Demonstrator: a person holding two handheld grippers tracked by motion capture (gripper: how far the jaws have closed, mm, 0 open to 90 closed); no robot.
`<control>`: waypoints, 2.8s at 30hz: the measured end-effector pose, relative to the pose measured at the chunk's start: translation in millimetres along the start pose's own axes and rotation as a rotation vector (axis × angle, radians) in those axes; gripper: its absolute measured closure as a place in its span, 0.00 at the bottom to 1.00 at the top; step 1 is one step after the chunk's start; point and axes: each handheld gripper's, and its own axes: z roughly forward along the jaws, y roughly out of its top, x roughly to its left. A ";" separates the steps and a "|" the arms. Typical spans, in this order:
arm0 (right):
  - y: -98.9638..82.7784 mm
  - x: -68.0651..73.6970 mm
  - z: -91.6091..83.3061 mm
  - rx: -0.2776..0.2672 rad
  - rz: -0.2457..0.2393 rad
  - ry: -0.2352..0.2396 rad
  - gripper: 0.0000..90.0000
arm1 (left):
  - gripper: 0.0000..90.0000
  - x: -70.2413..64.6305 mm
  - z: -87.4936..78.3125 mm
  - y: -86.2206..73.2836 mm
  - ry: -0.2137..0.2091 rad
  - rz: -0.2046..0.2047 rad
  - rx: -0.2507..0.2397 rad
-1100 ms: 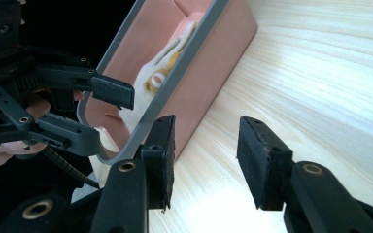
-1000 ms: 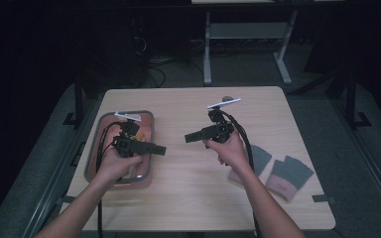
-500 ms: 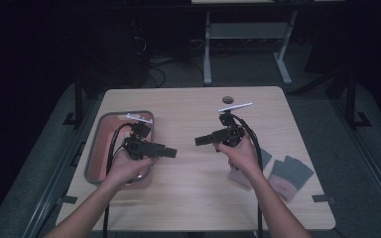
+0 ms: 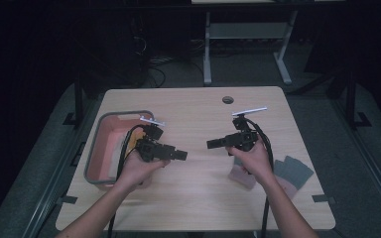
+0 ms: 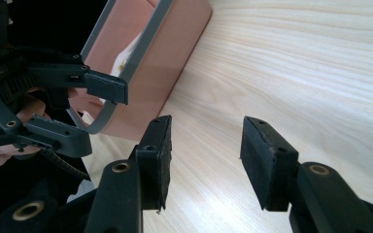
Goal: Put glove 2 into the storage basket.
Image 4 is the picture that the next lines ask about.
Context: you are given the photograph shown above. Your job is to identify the bundle of floor cables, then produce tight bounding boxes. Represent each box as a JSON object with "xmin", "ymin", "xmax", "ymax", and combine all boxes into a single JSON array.
[{"xmin": 143, "ymin": 56, "xmax": 170, "ymax": 88}]

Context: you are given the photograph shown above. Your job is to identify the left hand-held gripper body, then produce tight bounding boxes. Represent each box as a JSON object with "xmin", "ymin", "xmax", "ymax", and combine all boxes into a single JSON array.
[{"xmin": 135, "ymin": 115, "xmax": 177, "ymax": 164}]

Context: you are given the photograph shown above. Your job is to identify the person's right hand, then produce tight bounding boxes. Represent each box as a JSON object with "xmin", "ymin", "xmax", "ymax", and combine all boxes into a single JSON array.
[{"xmin": 226, "ymin": 135, "xmax": 276, "ymax": 186}]

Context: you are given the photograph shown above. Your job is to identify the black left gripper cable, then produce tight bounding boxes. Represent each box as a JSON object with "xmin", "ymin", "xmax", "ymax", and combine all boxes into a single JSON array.
[{"xmin": 107, "ymin": 123, "xmax": 147, "ymax": 238}]

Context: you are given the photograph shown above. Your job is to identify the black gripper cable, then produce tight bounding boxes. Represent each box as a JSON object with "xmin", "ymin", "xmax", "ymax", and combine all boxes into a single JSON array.
[
  {"xmin": 244, "ymin": 118, "xmax": 276, "ymax": 238},
  {"xmin": 107, "ymin": 123, "xmax": 147, "ymax": 238}
]

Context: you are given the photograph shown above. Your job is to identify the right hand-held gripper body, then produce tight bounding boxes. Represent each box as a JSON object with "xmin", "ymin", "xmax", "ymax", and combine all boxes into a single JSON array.
[{"xmin": 225, "ymin": 106, "xmax": 269, "ymax": 154}]

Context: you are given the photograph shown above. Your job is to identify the white metal desk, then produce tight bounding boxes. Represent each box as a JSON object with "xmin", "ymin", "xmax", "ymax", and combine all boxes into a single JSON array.
[{"xmin": 190, "ymin": 0, "xmax": 346, "ymax": 86}]

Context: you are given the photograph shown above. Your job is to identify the black metal stand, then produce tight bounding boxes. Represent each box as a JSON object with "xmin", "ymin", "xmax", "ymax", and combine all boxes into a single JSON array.
[
  {"xmin": 63, "ymin": 73, "xmax": 84, "ymax": 128},
  {"xmin": 343, "ymin": 65, "xmax": 373, "ymax": 130}
]

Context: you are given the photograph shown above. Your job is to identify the person's left hand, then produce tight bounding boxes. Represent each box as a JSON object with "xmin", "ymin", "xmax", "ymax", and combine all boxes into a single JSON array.
[{"xmin": 115, "ymin": 150, "xmax": 172, "ymax": 193}]

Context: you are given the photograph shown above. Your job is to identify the pink basket with grey rim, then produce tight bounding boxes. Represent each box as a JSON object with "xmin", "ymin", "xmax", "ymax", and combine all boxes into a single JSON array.
[{"xmin": 83, "ymin": 109, "xmax": 156, "ymax": 192}]

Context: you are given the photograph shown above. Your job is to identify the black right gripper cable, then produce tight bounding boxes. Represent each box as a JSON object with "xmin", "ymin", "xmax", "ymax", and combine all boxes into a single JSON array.
[{"xmin": 244, "ymin": 118, "xmax": 276, "ymax": 238}]

